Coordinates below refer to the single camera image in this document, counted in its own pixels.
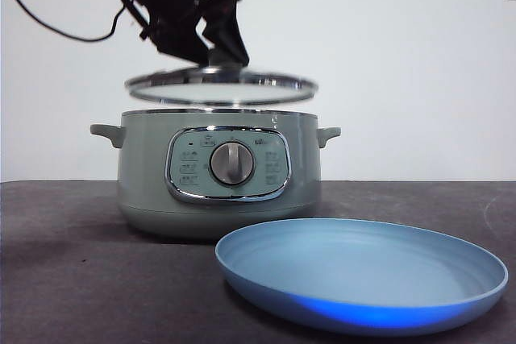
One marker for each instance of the glass lid with green knob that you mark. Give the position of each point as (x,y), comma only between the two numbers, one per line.
(225,90)

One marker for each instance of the blue round plate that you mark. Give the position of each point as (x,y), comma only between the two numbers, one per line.
(354,263)

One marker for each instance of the green electric steamer pot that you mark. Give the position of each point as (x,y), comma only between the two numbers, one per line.
(145,183)

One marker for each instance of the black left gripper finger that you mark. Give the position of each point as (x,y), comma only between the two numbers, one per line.
(231,34)
(181,48)

